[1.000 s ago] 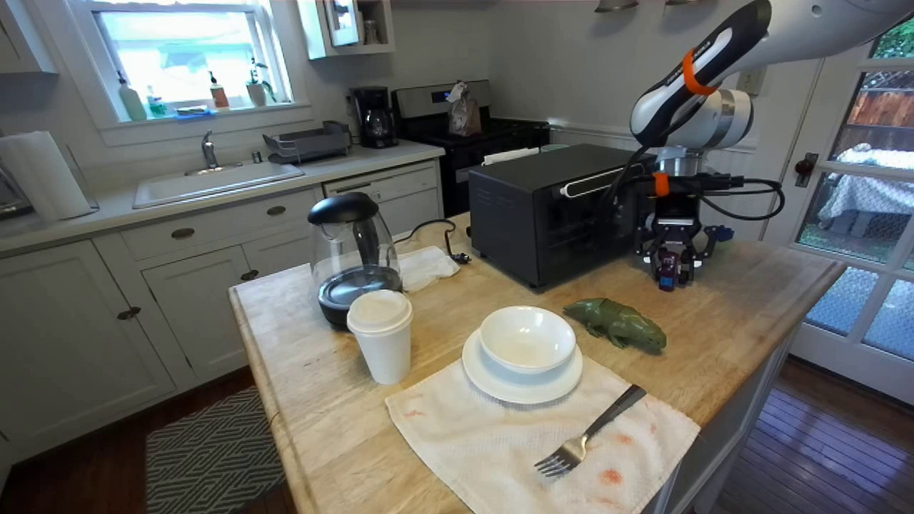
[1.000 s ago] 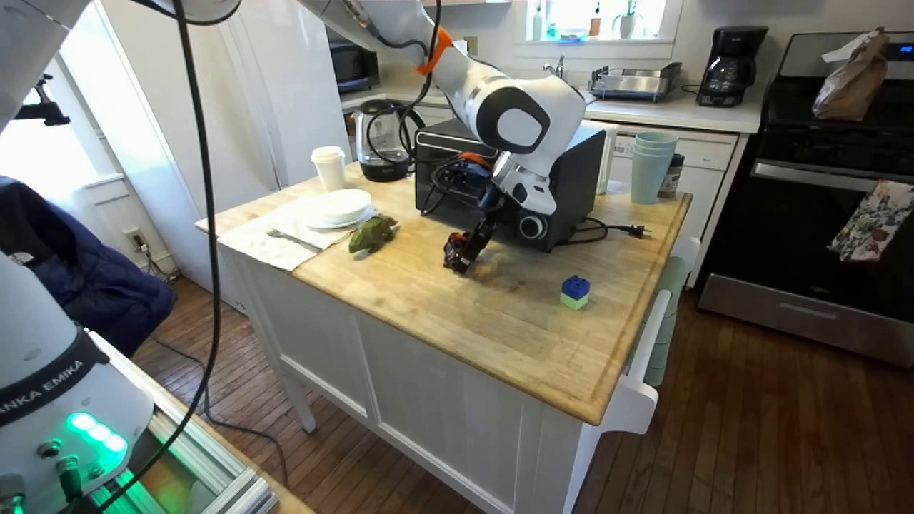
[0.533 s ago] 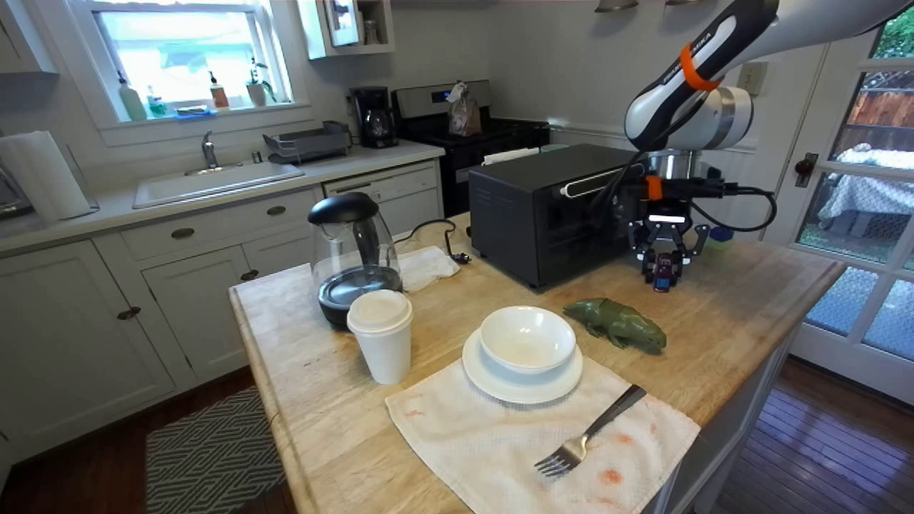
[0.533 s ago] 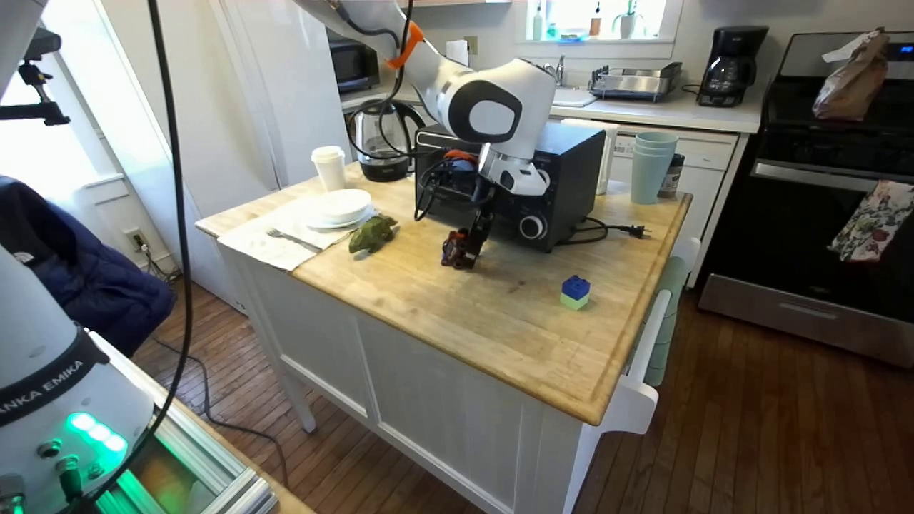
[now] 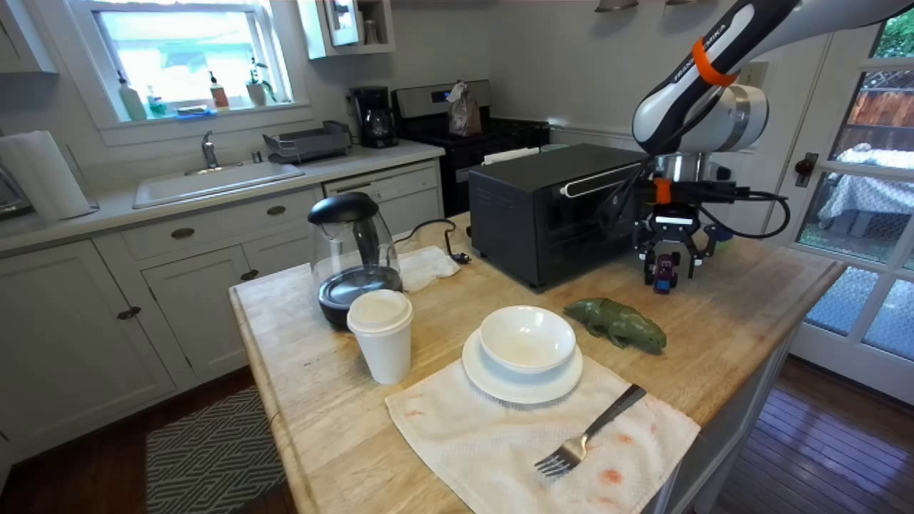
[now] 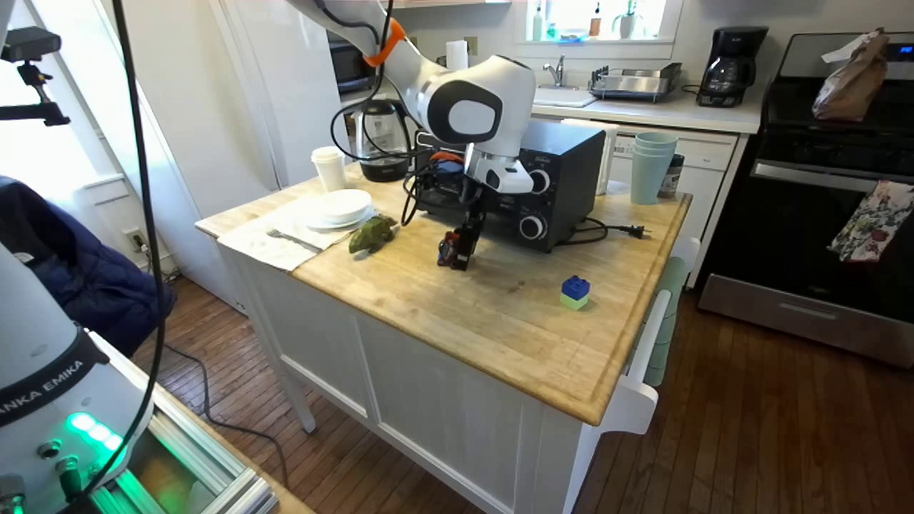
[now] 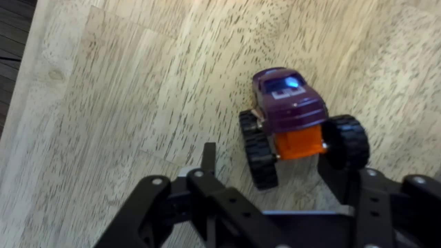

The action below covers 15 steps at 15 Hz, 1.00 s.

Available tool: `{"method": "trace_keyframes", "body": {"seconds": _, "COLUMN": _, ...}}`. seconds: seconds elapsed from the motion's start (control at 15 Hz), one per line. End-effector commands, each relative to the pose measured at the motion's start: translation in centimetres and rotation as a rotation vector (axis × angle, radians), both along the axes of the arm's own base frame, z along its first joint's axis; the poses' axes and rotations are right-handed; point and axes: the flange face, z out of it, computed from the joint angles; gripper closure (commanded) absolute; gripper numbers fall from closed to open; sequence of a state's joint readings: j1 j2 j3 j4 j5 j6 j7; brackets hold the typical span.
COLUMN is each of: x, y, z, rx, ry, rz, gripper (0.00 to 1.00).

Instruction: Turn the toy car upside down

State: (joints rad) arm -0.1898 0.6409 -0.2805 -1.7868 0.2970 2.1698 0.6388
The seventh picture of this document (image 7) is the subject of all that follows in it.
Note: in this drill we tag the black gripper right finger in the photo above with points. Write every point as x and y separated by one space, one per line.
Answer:
344 184

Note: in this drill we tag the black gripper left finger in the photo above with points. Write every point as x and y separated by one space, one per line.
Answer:
209 158

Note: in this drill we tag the purple toy monster truck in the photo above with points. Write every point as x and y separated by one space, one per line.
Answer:
292 120

